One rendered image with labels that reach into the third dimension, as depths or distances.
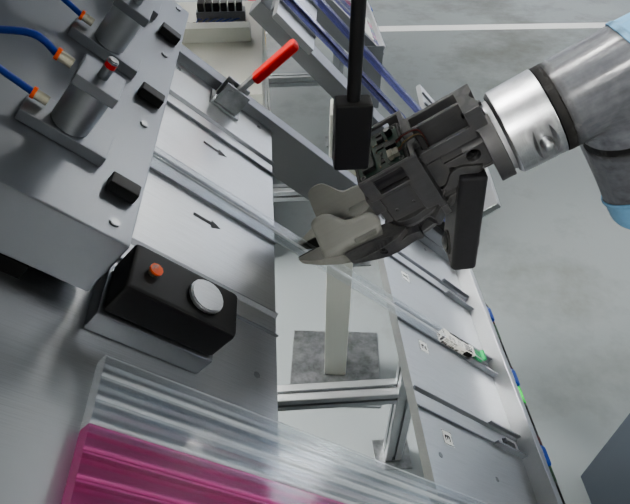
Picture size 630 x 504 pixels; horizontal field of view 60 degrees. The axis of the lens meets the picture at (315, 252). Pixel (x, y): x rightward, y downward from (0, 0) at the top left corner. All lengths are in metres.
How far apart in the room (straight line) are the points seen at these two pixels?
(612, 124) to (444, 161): 0.13
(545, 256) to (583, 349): 0.39
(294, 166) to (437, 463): 0.39
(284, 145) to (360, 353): 1.02
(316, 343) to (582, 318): 0.84
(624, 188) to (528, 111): 0.12
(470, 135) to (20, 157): 0.32
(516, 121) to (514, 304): 1.42
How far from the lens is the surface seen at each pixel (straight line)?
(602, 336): 1.88
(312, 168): 0.71
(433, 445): 0.55
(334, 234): 0.50
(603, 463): 1.48
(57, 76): 0.39
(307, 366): 1.59
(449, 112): 0.47
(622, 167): 0.52
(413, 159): 0.45
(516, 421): 0.73
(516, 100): 0.47
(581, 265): 2.08
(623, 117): 0.49
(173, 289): 0.33
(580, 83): 0.47
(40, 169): 0.32
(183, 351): 0.35
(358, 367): 1.60
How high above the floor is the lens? 1.33
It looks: 44 degrees down
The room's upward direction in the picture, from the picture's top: straight up
